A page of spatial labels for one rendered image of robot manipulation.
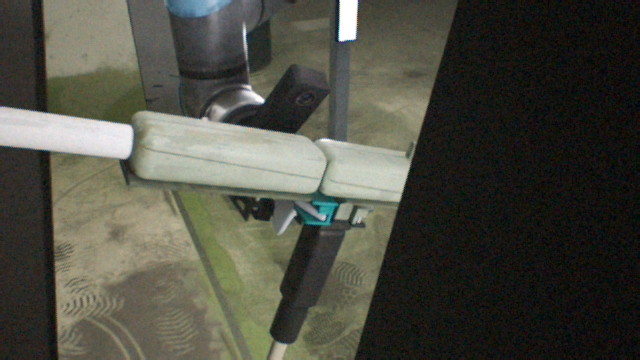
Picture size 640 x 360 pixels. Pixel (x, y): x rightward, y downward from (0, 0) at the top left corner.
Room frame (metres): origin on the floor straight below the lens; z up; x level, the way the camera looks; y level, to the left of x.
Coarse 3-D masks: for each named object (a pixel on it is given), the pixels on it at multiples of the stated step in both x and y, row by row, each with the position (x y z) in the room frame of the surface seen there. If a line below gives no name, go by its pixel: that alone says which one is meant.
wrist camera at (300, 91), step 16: (288, 80) 0.51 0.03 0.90; (304, 80) 0.50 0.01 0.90; (320, 80) 0.51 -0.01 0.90; (272, 96) 0.52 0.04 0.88; (288, 96) 0.50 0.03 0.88; (304, 96) 0.50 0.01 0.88; (320, 96) 0.51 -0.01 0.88; (272, 112) 0.51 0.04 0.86; (288, 112) 0.51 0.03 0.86; (304, 112) 0.52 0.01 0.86; (256, 128) 0.52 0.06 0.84; (272, 128) 0.52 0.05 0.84; (288, 128) 0.53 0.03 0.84
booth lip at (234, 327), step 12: (180, 204) 1.52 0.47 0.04; (192, 228) 1.38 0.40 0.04; (192, 240) 1.32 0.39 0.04; (204, 252) 1.26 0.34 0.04; (204, 264) 1.21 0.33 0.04; (216, 276) 1.16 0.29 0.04; (216, 288) 1.11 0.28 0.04; (228, 312) 1.02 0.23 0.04; (228, 324) 0.98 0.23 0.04; (240, 336) 0.94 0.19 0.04; (240, 348) 0.90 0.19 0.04
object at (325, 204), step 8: (312, 200) 0.37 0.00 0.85; (320, 200) 0.38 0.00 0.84; (328, 200) 0.38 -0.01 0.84; (296, 208) 0.39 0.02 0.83; (320, 208) 0.37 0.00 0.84; (328, 208) 0.38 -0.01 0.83; (304, 216) 0.38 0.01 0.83; (312, 216) 0.38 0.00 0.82; (328, 216) 0.38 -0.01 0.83; (320, 224) 0.37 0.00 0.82; (328, 224) 0.38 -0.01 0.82
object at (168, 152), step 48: (0, 144) 0.30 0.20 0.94; (48, 144) 0.30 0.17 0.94; (96, 144) 0.32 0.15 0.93; (144, 144) 0.32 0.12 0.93; (192, 144) 0.33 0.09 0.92; (240, 144) 0.35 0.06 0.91; (288, 144) 0.38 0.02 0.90; (336, 144) 0.41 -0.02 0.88; (240, 192) 0.34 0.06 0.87; (288, 192) 0.37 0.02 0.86; (336, 192) 0.38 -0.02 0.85; (384, 192) 0.40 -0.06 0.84; (336, 240) 0.39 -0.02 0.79; (288, 288) 0.38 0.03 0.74; (288, 336) 0.37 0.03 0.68
